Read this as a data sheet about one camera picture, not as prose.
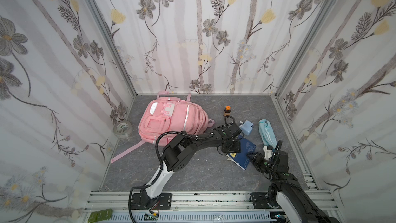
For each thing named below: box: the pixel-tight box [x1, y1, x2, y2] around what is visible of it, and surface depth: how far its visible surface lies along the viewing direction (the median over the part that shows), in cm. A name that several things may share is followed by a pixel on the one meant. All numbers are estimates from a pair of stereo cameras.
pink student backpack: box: [110, 90, 216, 164], surface depth 100 cm
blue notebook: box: [226, 135, 257, 171], surface depth 88 cm
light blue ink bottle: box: [239, 120, 254, 136], surface depth 98 cm
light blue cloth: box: [258, 118, 278, 150], surface depth 97 cm
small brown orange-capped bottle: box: [223, 105, 231, 117], surface depth 105 cm
